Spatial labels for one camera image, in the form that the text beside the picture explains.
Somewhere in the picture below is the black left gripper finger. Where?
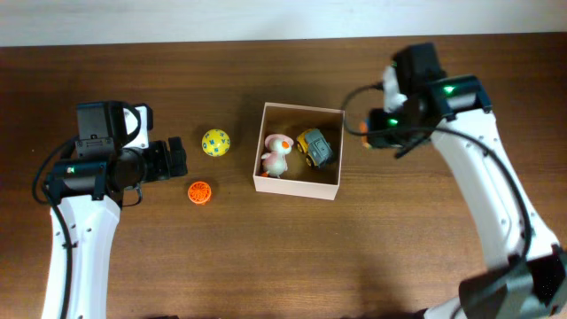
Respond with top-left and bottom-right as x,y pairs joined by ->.
170,163 -> 188,177
168,136 -> 186,163

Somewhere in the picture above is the orange round lattice toy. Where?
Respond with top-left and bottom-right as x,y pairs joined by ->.
187,181 -> 212,205

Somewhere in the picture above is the colourful puzzle cube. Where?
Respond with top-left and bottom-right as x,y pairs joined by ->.
359,120 -> 372,149

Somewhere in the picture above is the yellow ball with blue letters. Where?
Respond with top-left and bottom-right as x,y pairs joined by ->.
201,128 -> 231,157

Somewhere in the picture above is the yellow and grey toy truck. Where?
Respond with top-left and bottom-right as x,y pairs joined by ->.
296,128 -> 334,169

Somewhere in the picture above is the white duck toy pink hat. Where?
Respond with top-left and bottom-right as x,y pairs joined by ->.
260,134 -> 294,178

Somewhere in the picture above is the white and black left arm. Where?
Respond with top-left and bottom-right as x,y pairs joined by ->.
34,101 -> 188,318

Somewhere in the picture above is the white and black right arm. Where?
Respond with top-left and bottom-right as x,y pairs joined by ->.
363,43 -> 566,318

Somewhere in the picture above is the white open cardboard box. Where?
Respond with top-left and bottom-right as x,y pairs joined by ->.
252,102 -> 345,200

